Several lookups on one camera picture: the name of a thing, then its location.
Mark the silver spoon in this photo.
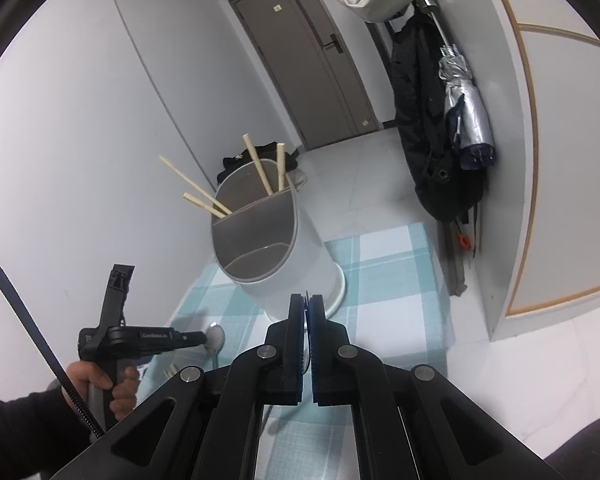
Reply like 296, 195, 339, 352
204, 322, 226, 370

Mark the bamboo chopstick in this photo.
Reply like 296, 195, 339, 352
183, 193, 227, 219
163, 364, 178, 378
276, 143, 286, 192
159, 155, 232, 215
242, 133, 273, 196

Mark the person's left hand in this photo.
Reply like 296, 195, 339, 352
67, 361, 140, 420

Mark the white utensil holder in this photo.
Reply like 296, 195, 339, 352
210, 162, 346, 322

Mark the black clothes pile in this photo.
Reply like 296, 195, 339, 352
215, 142, 301, 187

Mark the black hanging jacket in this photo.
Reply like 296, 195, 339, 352
390, 10, 486, 223

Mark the silver folded umbrella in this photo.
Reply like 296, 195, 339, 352
415, 0, 495, 170

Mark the grey entrance door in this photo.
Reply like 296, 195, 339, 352
230, 0, 380, 151

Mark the black cable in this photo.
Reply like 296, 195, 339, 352
0, 242, 106, 441

